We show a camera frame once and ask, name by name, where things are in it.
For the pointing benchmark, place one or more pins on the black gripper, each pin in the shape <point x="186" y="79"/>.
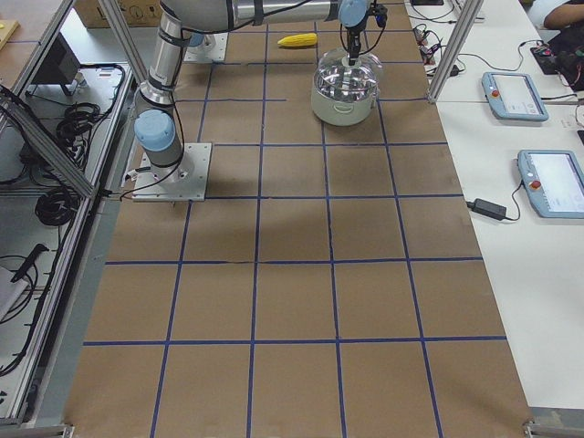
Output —
<point x="352" y="37"/>

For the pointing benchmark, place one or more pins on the glass pot lid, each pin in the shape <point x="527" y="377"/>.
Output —
<point x="339" y="79"/>

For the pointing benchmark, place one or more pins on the yellow corn cob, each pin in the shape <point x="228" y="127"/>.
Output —
<point x="298" y="41"/>

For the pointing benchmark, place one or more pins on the pale green cooking pot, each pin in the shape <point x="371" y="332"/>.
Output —
<point x="339" y="113"/>

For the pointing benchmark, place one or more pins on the small circuit board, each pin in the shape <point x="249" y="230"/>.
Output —
<point x="428" y="42"/>

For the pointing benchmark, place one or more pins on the upper blue teach pendant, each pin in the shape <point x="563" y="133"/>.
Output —
<point x="513" y="96"/>

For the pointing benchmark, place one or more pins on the blue teach pendant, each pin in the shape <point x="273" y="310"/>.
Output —
<point x="553" y="181"/>
<point x="513" y="96"/>

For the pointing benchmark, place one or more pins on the black power brick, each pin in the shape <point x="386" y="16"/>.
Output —
<point x="488" y="209"/>

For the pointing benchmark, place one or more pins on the cardboard box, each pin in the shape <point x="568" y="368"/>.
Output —
<point x="138" y="13"/>

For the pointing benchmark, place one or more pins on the lower blue teach pendant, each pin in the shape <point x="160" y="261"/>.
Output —
<point x="553" y="181"/>

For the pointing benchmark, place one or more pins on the black control box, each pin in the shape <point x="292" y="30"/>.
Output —
<point x="59" y="67"/>

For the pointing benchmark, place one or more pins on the aluminium frame right post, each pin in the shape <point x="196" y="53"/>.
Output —
<point x="454" y="45"/>

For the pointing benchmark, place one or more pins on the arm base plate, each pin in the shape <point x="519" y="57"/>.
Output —
<point x="215" y="55"/>
<point x="187" y="183"/>

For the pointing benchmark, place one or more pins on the aluminium frame left rail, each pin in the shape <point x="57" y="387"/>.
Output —
<point x="59" y="157"/>

